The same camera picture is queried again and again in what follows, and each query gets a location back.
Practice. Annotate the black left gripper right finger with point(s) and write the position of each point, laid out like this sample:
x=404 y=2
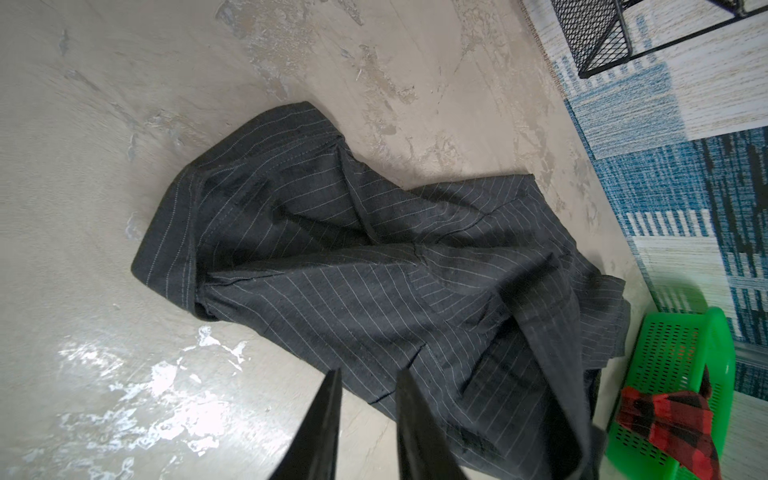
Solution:
x=423 y=452

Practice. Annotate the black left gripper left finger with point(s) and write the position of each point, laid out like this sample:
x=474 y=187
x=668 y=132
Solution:
x=313 y=452

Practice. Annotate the dark grey striped shirt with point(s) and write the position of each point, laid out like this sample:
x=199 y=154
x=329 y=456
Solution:
x=474 y=286

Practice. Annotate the green plastic basket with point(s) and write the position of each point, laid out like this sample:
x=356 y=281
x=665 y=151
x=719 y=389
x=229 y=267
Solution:
x=672 y=352

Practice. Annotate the red black plaid shirt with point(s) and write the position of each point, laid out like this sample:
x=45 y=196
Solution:
x=679 y=424

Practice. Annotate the black wire shelf rack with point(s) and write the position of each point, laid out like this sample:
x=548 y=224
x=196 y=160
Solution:
x=599 y=36

